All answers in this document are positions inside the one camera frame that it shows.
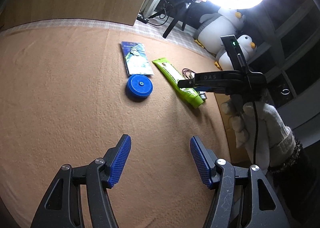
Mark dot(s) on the small penguin plush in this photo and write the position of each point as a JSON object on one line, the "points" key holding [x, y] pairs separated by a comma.
{"points": [[248, 47]]}

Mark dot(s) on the blue round container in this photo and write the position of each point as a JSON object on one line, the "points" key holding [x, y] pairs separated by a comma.
{"points": [[139, 86]]}

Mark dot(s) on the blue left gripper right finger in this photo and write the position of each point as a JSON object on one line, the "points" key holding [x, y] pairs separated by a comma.
{"points": [[204, 162]]}

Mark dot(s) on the right white gloved hand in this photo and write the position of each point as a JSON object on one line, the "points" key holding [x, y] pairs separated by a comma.
{"points": [[260, 130]]}

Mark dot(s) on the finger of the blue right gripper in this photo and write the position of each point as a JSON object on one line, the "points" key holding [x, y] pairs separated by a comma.
{"points": [[215, 89], [187, 83]]}

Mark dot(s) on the blue blister pack card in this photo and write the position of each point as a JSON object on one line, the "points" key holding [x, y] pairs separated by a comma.
{"points": [[135, 59]]}

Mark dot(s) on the large penguin plush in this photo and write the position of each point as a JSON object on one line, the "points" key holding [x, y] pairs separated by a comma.
{"points": [[222, 23]]}

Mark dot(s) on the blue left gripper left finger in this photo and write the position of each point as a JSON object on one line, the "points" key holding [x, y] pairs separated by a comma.
{"points": [[115, 160]]}

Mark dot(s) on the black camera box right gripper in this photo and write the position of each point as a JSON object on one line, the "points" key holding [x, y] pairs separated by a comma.
{"points": [[235, 54]]}

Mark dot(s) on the black tripod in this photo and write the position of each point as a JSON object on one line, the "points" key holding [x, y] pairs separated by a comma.
{"points": [[182, 10]]}

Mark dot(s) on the black power strip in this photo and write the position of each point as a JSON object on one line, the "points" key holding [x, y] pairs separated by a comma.
{"points": [[142, 19]]}

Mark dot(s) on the patterned lighter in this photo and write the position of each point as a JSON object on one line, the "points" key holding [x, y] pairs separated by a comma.
{"points": [[203, 95]]}

